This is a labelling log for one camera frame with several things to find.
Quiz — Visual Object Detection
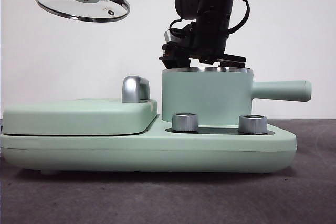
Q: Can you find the mint green hinged griddle lid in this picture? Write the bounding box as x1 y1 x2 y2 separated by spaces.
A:
2 99 160 137

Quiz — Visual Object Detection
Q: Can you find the silver control knob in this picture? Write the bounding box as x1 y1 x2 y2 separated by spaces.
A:
238 114 268 135
171 113 200 133

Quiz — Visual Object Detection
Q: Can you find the mint green breakfast machine base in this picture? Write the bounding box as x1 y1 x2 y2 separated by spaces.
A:
0 115 298 176

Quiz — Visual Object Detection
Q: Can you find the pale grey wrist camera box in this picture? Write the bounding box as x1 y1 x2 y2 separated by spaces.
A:
163 30 182 45

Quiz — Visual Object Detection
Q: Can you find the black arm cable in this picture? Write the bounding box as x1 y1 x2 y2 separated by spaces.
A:
227 0 250 35
169 18 190 37

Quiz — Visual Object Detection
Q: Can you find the mint green pot with handle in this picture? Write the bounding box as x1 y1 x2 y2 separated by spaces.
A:
161 67 312 127

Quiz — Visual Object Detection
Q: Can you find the silver griddle lid handle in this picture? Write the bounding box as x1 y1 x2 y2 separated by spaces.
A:
121 76 151 104

